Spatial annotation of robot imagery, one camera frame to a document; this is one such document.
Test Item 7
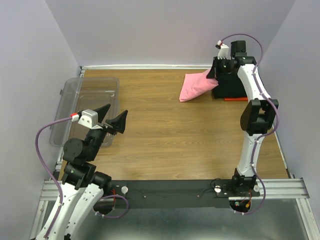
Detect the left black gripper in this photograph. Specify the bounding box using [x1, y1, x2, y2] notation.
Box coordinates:
[85, 103, 129, 161]

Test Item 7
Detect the pink t shirt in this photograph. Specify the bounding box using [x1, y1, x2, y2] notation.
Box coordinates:
[179, 69, 219, 102]

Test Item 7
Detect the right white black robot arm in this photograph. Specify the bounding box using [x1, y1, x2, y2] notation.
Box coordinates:
[206, 40, 279, 196]

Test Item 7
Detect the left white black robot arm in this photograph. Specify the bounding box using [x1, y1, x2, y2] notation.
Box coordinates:
[35, 104, 129, 240]

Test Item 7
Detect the folded black t shirt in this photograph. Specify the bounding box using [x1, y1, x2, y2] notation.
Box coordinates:
[211, 73, 247, 99]

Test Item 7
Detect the folded orange t shirt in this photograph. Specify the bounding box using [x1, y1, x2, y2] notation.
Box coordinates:
[223, 97, 248, 102]

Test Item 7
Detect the clear plastic bin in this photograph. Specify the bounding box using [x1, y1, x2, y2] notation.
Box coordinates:
[49, 77, 120, 147]

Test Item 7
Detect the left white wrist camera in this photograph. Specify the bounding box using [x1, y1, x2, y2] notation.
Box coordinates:
[70, 109, 103, 130]

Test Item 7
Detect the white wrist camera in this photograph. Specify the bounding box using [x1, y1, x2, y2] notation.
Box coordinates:
[70, 109, 103, 130]
[215, 40, 230, 60]

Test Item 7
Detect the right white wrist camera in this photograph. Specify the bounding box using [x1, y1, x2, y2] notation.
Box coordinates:
[215, 40, 230, 60]

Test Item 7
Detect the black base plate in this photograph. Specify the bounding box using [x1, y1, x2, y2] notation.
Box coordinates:
[92, 178, 261, 217]

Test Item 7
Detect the aluminium frame rail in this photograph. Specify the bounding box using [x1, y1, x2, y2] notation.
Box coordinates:
[28, 177, 320, 240]

